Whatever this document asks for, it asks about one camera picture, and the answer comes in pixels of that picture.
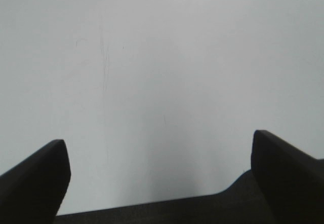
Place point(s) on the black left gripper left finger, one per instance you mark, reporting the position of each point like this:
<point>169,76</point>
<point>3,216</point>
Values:
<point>33,190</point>

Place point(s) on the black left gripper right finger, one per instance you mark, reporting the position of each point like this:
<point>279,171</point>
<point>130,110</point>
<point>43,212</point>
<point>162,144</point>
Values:
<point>290,180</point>

